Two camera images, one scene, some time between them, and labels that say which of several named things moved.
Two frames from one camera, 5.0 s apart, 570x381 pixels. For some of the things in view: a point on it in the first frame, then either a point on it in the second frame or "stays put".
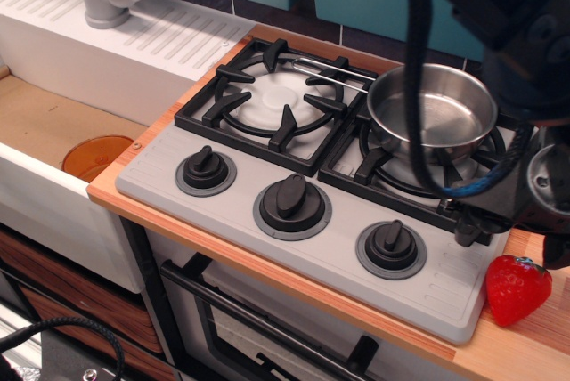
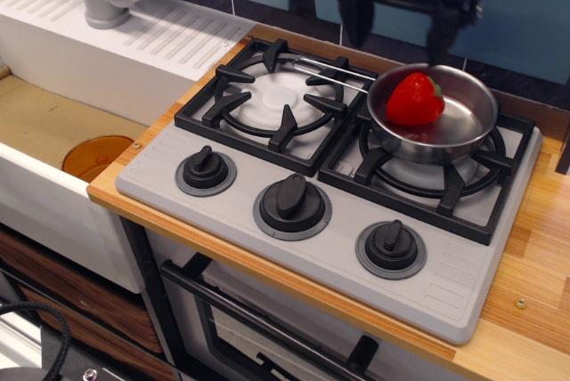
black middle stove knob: x=292 y=209 stays put
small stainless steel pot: x=459 y=109 stays put
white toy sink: x=65 y=81 stays put
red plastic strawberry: x=514 y=287 to x=415 y=99
